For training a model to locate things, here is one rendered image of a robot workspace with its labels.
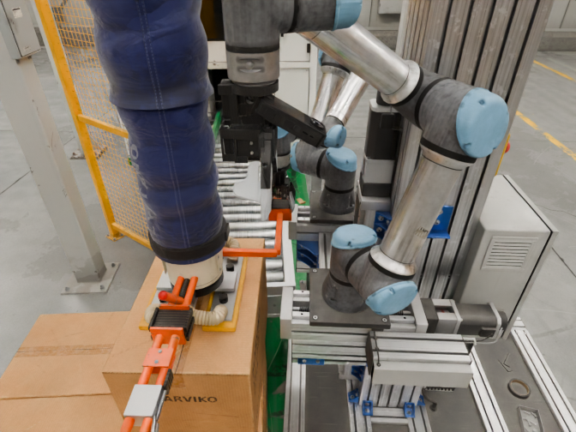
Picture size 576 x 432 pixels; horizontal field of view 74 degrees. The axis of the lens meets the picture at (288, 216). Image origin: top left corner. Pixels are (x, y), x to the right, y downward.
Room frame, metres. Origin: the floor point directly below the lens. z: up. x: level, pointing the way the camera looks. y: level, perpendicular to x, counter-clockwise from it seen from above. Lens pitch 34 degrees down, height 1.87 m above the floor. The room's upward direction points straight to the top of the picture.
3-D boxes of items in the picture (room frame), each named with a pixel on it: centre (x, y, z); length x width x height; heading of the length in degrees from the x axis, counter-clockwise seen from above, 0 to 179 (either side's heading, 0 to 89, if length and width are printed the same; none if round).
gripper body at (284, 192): (1.18, 0.03, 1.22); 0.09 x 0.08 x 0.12; 179
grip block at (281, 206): (1.21, 0.03, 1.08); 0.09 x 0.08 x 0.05; 89
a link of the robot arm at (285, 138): (1.19, 0.03, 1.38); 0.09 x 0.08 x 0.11; 148
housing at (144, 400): (0.46, 0.31, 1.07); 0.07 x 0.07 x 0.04; 89
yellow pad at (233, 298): (0.92, 0.20, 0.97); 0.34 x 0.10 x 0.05; 179
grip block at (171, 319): (0.67, 0.30, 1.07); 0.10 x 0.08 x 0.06; 89
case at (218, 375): (0.91, 0.30, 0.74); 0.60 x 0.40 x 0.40; 179
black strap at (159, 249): (0.92, 0.29, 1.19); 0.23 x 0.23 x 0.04
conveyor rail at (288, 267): (2.47, 0.05, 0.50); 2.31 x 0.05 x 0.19; 3
